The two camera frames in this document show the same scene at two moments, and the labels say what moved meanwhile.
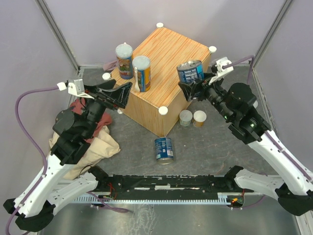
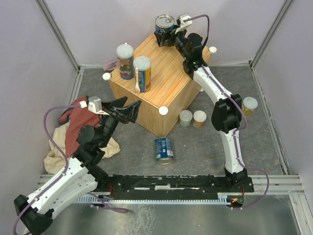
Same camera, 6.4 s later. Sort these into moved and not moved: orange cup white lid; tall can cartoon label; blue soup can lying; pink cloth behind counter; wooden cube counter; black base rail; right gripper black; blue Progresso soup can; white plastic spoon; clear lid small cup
Moved: right gripper black; blue Progresso soup can
Not moved: blue soup can lying; tall can cartoon label; wooden cube counter; pink cloth behind counter; clear lid small cup; orange cup white lid; white plastic spoon; black base rail
